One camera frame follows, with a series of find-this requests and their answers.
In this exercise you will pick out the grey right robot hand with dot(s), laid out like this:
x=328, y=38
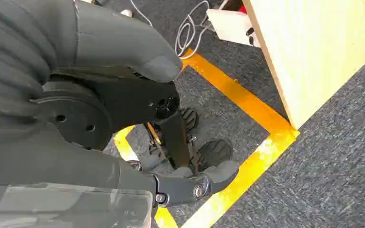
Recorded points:
x=113, y=41

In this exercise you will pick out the ribbed grey right arm sleeve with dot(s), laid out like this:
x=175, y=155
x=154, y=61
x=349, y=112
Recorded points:
x=12, y=47

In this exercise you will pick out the yellow floor tape strip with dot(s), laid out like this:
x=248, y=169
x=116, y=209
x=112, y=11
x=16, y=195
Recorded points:
x=124, y=144
x=248, y=176
x=239, y=94

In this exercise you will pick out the white box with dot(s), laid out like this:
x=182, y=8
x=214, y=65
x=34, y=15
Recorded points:
x=229, y=26

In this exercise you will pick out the pale wooden desk panel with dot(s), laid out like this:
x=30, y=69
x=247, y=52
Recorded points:
x=314, y=53

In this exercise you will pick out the black robot foot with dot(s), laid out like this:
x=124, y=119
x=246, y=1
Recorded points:
x=215, y=152
x=189, y=119

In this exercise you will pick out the clear plastic cover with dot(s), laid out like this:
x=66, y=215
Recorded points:
x=59, y=207

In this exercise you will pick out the small red object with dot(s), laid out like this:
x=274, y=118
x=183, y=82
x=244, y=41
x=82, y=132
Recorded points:
x=242, y=9

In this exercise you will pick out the black robot leg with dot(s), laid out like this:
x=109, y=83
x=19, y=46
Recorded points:
x=129, y=100

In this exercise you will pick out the small black plug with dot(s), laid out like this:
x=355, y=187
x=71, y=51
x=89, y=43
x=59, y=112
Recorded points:
x=250, y=34

